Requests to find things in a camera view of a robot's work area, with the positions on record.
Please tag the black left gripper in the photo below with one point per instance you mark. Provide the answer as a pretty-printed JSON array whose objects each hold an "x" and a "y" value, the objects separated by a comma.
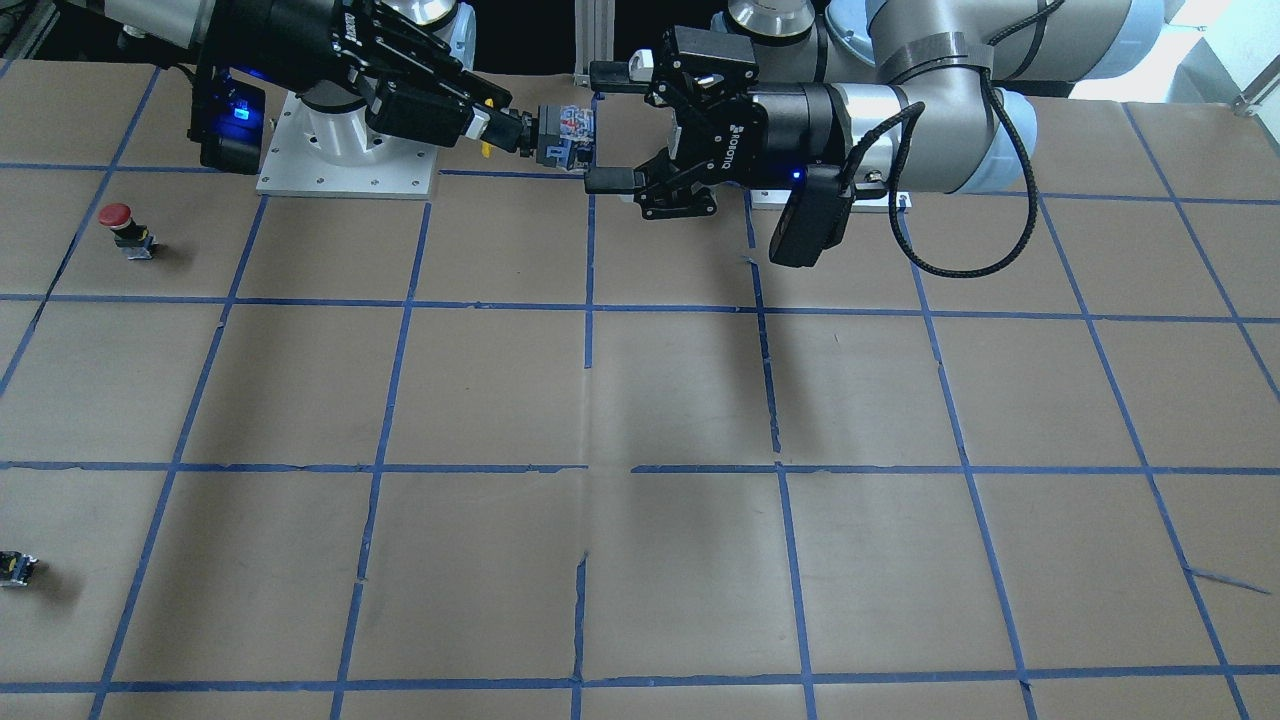
[{"x": 785, "y": 125}]

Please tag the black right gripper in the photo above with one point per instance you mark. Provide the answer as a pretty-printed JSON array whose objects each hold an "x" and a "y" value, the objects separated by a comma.
[{"x": 290, "y": 45}]

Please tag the yellow push button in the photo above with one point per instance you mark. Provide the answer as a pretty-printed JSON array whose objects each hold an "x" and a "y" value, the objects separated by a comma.
[{"x": 567, "y": 137}]

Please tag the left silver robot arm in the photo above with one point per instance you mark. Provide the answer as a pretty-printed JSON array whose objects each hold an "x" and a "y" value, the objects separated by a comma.
[{"x": 956, "y": 58}]

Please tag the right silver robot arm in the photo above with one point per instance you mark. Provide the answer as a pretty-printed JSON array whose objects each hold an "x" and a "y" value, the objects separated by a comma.
[{"x": 182, "y": 24}]

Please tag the red push button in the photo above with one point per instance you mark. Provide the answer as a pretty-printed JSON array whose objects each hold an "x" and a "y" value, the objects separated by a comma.
[{"x": 133, "y": 239}]

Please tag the green push button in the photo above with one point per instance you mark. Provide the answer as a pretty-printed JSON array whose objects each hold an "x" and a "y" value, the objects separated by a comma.
[{"x": 17, "y": 568}]

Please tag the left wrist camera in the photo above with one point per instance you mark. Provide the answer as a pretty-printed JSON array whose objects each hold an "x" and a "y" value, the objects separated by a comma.
[{"x": 814, "y": 219}]

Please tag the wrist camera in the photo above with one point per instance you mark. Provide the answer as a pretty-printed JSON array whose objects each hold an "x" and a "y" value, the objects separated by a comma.
[
  {"x": 814, "y": 219},
  {"x": 231, "y": 121}
]

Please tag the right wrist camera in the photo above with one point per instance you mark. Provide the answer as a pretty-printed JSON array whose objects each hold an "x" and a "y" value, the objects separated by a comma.
[{"x": 231, "y": 121}]

